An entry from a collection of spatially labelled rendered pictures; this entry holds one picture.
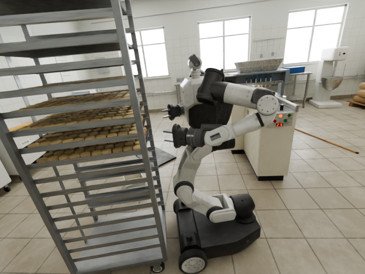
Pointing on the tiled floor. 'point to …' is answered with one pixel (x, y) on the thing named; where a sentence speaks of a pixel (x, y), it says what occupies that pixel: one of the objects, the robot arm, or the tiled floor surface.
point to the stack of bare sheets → (162, 156)
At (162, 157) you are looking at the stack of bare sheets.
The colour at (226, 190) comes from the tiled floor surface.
